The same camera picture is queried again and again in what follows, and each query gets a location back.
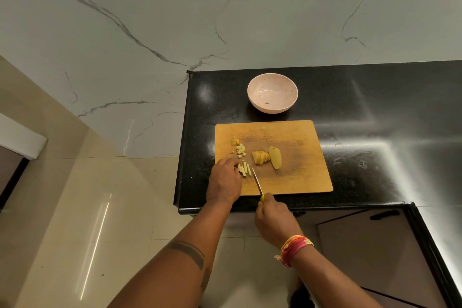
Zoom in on yellow handled kitchen knife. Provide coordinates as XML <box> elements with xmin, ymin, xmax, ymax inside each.
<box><xmin>251</xmin><ymin>167</ymin><xmax>265</xmax><ymax>203</ymax></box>

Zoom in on person's foot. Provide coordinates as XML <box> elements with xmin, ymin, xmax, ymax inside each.
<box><xmin>288</xmin><ymin>285</ymin><xmax>315</xmax><ymax>308</ymax></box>

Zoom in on person's left hand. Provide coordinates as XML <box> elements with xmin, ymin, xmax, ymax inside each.
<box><xmin>205</xmin><ymin>156</ymin><xmax>243</xmax><ymax>207</ymax></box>

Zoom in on person's right hand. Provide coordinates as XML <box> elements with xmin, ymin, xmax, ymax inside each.
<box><xmin>254</xmin><ymin>192</ymin><xmax>304</xmax><ymax>249</ymax></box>

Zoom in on person's right forearm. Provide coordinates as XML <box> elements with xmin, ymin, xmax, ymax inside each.
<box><xmin>290</xmin><ymin>245</ymin><xmax>384</xmax><ymax>308</ymax></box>

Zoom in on potato slice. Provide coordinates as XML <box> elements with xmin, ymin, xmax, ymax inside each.
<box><xmin>236</xmin><ymin>161</ymin><xmax>253</xmax><ymax>178</ymax></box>

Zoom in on wooden cutting board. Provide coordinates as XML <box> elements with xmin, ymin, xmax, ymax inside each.
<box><xmin>214</xmin><ymin>120</ymin><xmax>334</xmax><ymax>197</ymax></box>

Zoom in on person's left forearm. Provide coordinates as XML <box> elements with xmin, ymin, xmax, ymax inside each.
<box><xmin>106</xmin><ymin>202</ymin><xmax>236</xmax><ymax>308</ymax></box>

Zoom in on pink speckled bowl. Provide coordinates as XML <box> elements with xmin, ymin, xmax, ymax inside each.
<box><xmin>246</xmin><ymin>73</ymin><xmax>299</xmax><ymax>115</ymax></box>

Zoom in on yellow potato half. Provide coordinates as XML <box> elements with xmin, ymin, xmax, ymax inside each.
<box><xmin>268</xmin><ymin>146</ymin><xmax>283</xmax><ymax>170</ymax></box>

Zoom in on pile of diced potato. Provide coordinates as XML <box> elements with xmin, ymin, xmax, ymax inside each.
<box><xmin>230</xmin><ymin>137</ymin><xmax>248</xmax><ymax>159</ymax></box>

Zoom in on red orange thread bracelet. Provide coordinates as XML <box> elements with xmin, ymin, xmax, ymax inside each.
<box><xmin>274</xmin><ymin>234</ymin><xmax>315</xmax><ymax>269</ymax></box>

